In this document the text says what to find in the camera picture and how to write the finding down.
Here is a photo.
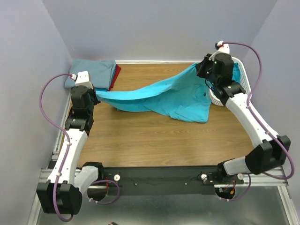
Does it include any bright cyan t-shirt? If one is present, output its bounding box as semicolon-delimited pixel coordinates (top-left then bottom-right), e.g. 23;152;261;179
96;63;211;123

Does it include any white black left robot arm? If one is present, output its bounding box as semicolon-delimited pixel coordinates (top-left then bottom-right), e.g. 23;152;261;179
37;85;103;215

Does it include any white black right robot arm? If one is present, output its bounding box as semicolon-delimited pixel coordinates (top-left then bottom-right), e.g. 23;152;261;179
196;53;291;180

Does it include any folded blue t-shirt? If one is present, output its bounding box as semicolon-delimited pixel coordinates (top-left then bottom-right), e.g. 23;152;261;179
94;87;109;92

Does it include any teal t-shirt in basket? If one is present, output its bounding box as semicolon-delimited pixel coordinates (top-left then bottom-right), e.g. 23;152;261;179
232;63;240;83

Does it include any white perforated laundry basket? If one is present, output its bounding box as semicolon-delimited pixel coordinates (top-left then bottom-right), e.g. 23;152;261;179
209;57;251;106

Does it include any folded grey-blue t-shirt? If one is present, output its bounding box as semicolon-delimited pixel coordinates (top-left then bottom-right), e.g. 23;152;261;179
69;59;117;90

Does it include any folded red t-shirt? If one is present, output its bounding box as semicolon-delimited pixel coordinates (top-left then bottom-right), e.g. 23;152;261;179
108;65;121;91

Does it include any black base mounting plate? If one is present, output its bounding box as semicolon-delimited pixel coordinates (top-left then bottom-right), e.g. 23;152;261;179
86;165;244;202

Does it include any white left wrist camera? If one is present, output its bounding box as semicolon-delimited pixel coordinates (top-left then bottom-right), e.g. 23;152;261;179
75;71;93;89

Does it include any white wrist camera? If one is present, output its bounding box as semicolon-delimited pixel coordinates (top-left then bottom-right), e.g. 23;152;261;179
75;71;93;89
215;41;230;54

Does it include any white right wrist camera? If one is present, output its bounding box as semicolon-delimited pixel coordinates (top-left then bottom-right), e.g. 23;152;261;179
215;41;230;54

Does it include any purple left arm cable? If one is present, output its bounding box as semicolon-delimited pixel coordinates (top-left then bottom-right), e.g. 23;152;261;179
38;73;78;222

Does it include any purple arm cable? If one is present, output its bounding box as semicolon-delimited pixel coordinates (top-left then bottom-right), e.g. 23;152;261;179
38;73;78;222
222;41;295;180

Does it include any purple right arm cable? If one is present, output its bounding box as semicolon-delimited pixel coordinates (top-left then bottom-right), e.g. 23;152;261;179
222;41;295;180

